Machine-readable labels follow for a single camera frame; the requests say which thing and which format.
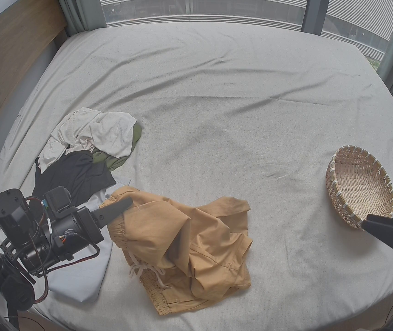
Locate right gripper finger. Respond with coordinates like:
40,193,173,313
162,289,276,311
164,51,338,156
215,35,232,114
360,219,393,252
366,214,393,227

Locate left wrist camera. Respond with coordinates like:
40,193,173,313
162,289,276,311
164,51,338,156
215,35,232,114
43,186,72,217

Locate green garment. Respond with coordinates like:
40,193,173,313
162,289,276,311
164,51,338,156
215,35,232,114
91,122,142,172

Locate pale blue garment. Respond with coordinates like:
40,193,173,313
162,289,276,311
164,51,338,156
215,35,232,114
46,176,132,303

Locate tan shorts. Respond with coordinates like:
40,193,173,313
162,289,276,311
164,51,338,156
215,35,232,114
99,186,254,317

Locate round woven basket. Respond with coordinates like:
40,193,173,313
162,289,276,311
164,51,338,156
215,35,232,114
325,145,393,232

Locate bed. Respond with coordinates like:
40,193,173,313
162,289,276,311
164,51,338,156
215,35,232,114
0,0,393,331

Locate white garment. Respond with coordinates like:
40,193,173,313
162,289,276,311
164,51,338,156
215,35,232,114
39,107,137,173

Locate black garment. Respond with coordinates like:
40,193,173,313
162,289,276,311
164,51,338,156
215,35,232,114
33,150,116,208

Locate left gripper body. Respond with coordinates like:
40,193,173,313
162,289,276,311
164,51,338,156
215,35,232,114
49,205,105,259

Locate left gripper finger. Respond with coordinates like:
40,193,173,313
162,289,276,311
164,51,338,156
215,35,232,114
92,198,134,230

